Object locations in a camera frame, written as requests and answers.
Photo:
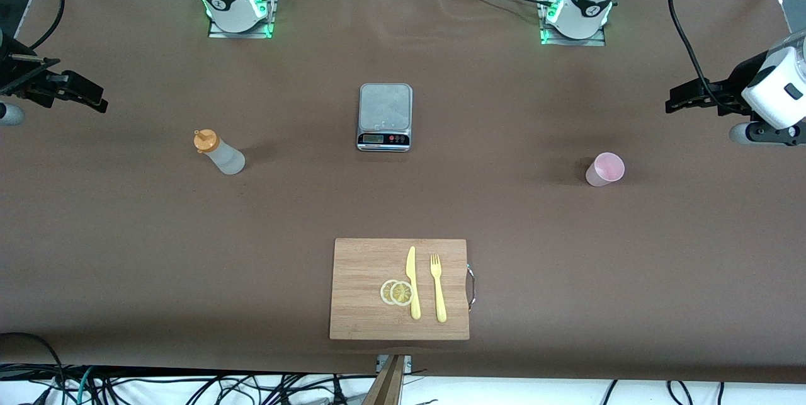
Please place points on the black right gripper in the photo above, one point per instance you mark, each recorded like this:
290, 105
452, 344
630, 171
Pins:
17, 76

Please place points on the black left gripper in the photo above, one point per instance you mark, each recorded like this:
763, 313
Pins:
732, 86

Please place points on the pink plastic cup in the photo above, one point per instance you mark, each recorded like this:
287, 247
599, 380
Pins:
603, 171

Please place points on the clear orange-capped sauce bottle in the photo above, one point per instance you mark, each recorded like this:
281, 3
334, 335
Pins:
227, 159

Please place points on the silver digital kitchen scale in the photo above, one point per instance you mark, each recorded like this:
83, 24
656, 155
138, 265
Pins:
384, 109

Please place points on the yellow plastic fork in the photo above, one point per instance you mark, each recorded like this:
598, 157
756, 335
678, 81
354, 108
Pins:
439, 298

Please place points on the yellow plastic knife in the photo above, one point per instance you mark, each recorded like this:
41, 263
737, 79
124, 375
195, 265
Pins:
411, 266

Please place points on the wooden cutting board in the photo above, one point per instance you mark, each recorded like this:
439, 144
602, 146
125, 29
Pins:
359, 266

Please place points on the lemon slice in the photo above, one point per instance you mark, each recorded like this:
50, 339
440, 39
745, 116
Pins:
401, 293
385, 292

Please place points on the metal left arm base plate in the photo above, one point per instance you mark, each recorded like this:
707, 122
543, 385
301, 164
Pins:
567, 41

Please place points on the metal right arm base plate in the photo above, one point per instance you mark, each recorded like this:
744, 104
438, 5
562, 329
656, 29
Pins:
239, 34

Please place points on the small metal bracket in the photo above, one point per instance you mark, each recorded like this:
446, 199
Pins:
407, 362

